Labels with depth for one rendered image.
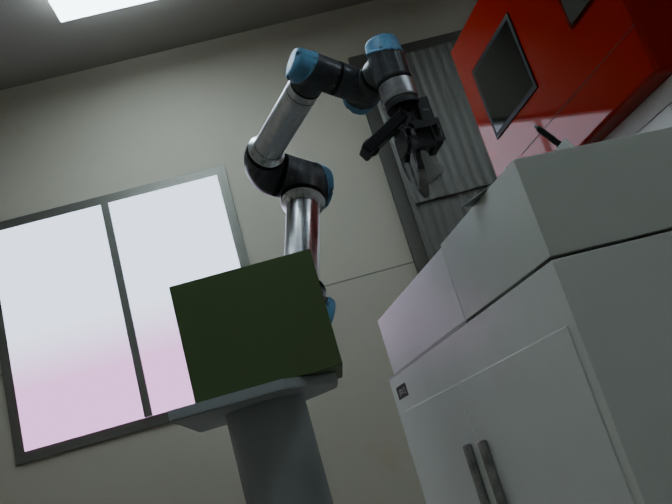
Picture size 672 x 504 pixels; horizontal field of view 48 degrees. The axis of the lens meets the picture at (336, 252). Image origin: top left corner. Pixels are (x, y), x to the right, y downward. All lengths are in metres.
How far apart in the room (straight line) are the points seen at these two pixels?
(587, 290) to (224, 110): 3.29
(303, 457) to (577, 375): 0.61
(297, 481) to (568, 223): 0.70
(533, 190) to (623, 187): 0.13
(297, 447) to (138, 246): 2.58
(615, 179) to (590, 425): 0.34
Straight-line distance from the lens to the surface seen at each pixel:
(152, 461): 3.73
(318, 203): 1.91
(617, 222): 1.09
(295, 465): 1.44
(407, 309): 1.62
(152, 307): 3.81
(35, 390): 3.90
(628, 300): 1.06
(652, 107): 1.83
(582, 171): 1.10
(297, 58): 1.63
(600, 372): 1.01
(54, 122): 4.33
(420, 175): 1.49
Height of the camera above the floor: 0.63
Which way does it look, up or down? 16 degrees up
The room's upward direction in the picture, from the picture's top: 17 degrees counter-clockwise
